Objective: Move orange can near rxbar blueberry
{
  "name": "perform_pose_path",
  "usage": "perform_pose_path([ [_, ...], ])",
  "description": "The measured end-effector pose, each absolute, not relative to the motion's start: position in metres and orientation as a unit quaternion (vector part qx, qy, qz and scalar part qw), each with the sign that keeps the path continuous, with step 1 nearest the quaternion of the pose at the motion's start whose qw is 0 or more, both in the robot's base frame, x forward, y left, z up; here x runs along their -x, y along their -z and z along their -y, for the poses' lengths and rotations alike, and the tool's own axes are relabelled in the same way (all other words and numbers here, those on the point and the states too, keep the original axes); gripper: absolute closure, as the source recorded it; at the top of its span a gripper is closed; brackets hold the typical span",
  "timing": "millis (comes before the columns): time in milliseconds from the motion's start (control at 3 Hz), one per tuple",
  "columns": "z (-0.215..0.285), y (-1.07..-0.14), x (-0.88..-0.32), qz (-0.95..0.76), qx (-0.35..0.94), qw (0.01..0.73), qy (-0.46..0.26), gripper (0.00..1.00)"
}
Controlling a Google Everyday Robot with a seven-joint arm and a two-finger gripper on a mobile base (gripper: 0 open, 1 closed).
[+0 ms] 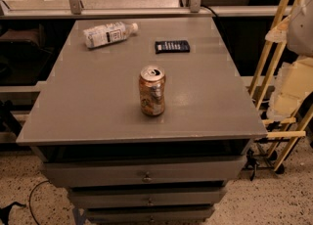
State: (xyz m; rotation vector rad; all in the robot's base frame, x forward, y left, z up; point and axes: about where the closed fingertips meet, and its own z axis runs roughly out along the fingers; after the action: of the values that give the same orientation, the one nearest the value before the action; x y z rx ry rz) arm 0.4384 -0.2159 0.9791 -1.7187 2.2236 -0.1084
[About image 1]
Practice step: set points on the yellow wooden rack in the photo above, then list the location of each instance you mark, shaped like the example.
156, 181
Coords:
286, 61

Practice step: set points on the top drawer with knob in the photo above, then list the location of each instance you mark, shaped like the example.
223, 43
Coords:
137, 172

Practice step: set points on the middle drawer with knob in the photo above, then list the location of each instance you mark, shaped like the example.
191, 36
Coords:
147, 197

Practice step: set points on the drawer with knob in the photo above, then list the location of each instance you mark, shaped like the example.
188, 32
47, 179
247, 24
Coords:
125, 215
147, 197
137, 172

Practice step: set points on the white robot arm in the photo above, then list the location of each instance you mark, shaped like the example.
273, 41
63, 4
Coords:
294, 82

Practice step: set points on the orange soda can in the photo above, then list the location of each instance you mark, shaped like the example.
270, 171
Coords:
151, 88

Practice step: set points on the clear plastic water bottle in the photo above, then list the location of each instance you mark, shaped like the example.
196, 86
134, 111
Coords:
109, 33

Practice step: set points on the grey drawer cabinet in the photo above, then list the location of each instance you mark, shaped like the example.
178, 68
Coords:
146, 130

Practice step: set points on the bottom drawer with knob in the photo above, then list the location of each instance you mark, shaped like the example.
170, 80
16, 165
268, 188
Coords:
125, 215

